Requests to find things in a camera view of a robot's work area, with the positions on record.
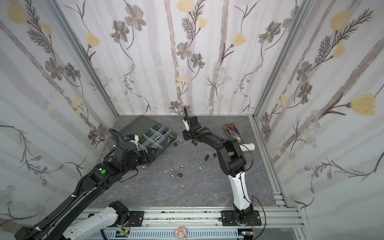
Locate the white plastic bottle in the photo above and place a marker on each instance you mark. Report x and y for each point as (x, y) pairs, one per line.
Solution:
(248, 147)

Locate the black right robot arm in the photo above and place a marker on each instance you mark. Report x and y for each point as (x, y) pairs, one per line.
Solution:
(232, 162)

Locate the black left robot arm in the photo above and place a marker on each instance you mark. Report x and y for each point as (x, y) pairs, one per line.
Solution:
(57, 225)

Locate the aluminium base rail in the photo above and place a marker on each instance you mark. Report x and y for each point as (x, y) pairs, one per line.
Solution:
(208, 223)

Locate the grey metal tool tray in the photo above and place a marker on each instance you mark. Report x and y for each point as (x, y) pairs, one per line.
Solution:
(233, 133)

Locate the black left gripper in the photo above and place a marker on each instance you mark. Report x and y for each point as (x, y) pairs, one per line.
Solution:
(146, 160)

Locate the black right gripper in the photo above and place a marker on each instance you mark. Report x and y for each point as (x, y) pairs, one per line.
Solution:
(190, 126)

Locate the pink doll figure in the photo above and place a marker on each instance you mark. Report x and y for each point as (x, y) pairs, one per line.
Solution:
(181, 233)

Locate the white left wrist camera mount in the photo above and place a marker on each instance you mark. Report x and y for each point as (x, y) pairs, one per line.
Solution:
(132, 139)

